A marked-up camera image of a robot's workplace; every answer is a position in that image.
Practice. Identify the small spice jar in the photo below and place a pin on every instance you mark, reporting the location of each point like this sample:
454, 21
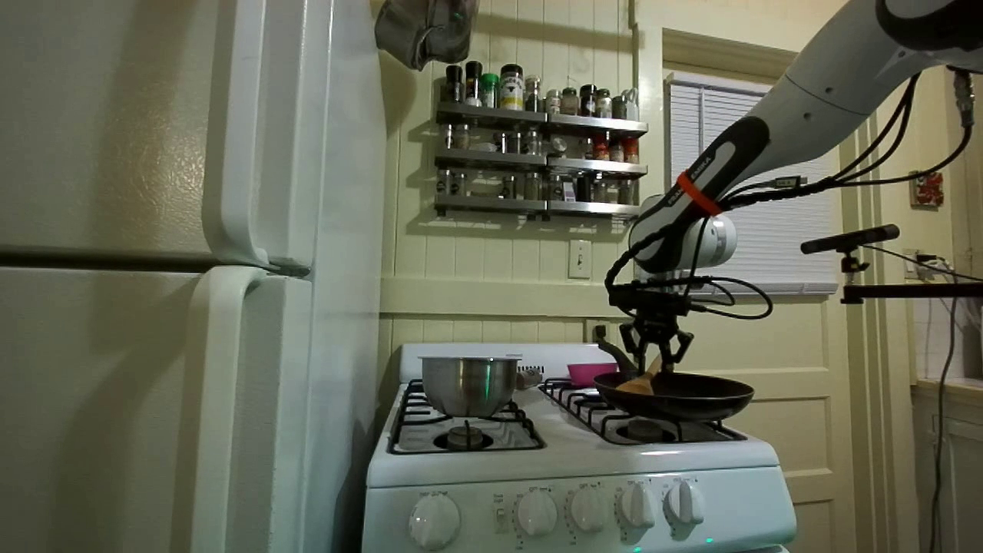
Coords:
626, 105
533, 95
603, 102
587, 99
571, 102
552, 102

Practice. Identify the white side cabinet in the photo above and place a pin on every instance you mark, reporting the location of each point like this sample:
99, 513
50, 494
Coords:
952, 463

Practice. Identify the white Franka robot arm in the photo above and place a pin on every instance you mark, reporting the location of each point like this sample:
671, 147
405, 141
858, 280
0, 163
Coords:
817, 94

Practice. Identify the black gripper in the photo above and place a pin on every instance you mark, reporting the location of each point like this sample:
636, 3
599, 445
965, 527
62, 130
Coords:
654, 325

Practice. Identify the white stove knob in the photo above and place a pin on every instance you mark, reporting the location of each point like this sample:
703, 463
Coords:
587, 511
435, 519
537, 513
682, 508
636, 511

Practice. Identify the stainless steel pot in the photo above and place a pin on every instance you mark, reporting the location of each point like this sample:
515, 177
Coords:
467, 384

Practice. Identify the green lid spice jar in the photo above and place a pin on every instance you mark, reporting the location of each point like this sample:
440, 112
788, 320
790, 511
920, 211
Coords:
491, 91

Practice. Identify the pink bowl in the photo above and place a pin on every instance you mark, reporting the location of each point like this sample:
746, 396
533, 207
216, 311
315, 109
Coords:
586, 372

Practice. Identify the black burner grate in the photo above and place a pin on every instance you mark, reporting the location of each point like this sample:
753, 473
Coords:
415, 418
586, 403

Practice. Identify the white wall light switch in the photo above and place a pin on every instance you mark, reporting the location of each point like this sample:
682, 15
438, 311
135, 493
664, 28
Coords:
581, 259

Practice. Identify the white gas stove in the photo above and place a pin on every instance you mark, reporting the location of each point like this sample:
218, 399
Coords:
573, 466

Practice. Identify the dark spice jar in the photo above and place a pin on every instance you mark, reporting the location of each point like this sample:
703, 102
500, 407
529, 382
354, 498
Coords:
473, 85
456, 85

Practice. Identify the large white spice jar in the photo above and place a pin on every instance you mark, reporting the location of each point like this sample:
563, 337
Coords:
511, 91

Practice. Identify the white refrigerator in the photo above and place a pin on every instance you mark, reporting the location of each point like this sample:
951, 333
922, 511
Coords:
123, 356

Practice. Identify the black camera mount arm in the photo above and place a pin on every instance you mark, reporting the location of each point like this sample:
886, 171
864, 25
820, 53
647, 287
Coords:
902, 291

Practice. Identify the red spice jar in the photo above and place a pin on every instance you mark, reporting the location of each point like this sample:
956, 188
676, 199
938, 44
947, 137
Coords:
630, 147
599, 147

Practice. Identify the black bar stereo camera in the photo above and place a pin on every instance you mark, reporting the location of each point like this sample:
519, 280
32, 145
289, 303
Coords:
850, 238

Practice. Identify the white window blind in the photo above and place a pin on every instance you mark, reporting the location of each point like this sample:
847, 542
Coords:
788, 248

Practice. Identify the black frying pan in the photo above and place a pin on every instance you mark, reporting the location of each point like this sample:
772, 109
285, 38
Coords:
680, 399

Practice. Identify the cream panelled door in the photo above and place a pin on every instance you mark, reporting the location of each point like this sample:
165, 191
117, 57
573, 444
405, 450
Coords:
810, 348

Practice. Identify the metal wall spice rack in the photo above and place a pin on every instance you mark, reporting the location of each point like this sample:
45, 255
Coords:
494, 161

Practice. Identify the orange wall plaque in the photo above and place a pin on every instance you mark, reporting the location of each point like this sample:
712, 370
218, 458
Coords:
925, 191

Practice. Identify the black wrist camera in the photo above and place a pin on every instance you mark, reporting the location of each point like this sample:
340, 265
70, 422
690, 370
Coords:
664, 296

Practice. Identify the grey folded cloth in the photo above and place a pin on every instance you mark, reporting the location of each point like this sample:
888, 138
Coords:
430, 28

